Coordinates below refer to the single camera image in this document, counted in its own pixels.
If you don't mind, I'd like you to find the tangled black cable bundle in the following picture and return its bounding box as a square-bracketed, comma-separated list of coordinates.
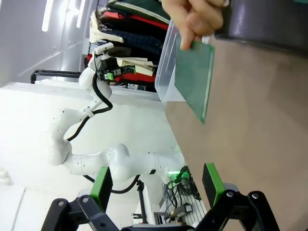
[163, 166, 202, 222]

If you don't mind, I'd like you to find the black plastic tray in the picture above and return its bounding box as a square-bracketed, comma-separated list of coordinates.
[215, 0, 308, 57]

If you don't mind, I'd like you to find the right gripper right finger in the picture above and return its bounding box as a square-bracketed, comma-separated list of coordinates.
[194, 163, 280, 231]

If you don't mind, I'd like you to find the person's left hand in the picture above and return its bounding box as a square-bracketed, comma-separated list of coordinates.
[161, 0, 230, 51]

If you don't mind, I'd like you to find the dark plaid garment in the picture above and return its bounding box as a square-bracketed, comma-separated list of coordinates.
[105, 28, 167, 57]

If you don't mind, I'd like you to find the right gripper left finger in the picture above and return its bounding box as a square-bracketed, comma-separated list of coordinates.
[40, 166, 121, 231]

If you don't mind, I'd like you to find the clear plastic box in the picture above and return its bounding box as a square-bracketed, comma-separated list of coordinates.
[154, 18, 187, 103]

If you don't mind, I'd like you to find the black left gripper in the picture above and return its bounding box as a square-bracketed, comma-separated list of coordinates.
[100, 57, 137, 81]

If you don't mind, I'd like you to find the green PCB board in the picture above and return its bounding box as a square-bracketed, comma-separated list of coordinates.
[173, 40, 216, 125]

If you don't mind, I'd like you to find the red hanging dress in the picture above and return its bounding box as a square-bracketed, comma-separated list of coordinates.
[103, 11, 169, 31]

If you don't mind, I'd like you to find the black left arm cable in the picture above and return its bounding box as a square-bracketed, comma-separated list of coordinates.
[66, 71, 114, 142]

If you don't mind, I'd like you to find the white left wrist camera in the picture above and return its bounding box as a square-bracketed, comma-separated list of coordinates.
[94, 42, 114, 55]

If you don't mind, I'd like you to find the black power adapter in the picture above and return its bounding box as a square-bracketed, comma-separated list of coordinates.
[168, 203, 193, 217]

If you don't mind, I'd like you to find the black tripod pole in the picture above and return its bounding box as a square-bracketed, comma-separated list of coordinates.
[135, 180, 149, 226]

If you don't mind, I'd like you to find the beige hanging garment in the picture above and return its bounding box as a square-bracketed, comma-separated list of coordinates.
[90, 11, 126, 45]

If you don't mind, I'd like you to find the clothes rack with garments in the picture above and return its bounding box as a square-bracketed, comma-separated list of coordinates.
[30, 69, 83, 84]

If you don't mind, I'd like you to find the ceiling light strip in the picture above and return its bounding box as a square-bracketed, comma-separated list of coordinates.
[41, 0, 54, 32]
[76, 0, 86, 27]

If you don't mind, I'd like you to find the thin black cable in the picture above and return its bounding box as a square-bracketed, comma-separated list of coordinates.
[83, 173, 141, 194]

